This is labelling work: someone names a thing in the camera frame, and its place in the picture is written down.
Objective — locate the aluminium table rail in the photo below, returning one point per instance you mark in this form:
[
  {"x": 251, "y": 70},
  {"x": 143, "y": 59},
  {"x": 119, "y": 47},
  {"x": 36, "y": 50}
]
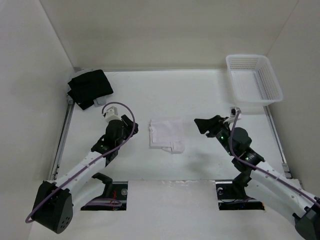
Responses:
[
  {"x": 286, "y": 169},
  {"x": 56, "y": 162}
]

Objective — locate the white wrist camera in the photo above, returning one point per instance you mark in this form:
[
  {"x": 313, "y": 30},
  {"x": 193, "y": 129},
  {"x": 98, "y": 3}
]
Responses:
[
  {"x": 234, "y": 112},
  {"x": 111, "y": 114}
]

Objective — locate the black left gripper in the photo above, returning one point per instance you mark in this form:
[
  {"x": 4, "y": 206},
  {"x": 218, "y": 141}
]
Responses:
[{"x": 129, "y": 124}]

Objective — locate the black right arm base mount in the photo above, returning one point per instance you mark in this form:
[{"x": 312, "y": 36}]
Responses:
[{"x": 231, "y": 195}]

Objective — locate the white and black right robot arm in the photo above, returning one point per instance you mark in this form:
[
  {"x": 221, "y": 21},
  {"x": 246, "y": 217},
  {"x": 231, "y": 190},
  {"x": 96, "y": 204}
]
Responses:
[{"x": 258, "y": 180}]

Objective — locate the white tank top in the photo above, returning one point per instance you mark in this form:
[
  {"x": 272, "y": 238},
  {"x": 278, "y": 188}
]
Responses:
[{"x": 167, "y": 134}]

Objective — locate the white plastic basket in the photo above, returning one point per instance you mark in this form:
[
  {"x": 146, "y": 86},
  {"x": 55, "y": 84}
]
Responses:
[{"x": 253, "y": 81}]

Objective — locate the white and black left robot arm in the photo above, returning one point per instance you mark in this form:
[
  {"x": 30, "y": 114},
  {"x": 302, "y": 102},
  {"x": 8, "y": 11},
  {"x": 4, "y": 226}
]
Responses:
[{"x": 55, "y": 201}]

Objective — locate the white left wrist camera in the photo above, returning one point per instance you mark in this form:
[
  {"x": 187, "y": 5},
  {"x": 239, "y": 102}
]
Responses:
[{"x": 111, "y": 114}]

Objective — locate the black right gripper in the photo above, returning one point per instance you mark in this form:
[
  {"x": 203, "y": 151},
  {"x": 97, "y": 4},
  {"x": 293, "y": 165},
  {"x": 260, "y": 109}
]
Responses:
[{"x": 204, "y": 125}]

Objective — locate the aluminium right table rail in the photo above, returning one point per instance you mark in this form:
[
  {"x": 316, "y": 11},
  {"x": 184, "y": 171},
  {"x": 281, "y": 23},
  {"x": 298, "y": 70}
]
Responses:
[{"x": 286, "y": 169}]

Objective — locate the folded black tank top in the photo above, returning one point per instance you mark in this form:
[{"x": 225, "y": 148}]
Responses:
[{"x": 89, "y": 86}]

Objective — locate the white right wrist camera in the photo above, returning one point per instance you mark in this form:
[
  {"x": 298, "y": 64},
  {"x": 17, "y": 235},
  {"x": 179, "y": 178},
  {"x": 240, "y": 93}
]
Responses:
[{"x": 234, "y": 112}]

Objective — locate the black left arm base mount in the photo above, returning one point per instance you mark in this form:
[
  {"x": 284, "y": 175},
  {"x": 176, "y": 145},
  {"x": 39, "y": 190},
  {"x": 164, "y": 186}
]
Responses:
[{"x": 113, "y": 197}]

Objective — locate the aluminium left table rail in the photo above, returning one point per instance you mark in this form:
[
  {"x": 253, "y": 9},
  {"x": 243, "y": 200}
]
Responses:
[{"x": 56, "y": 162}]

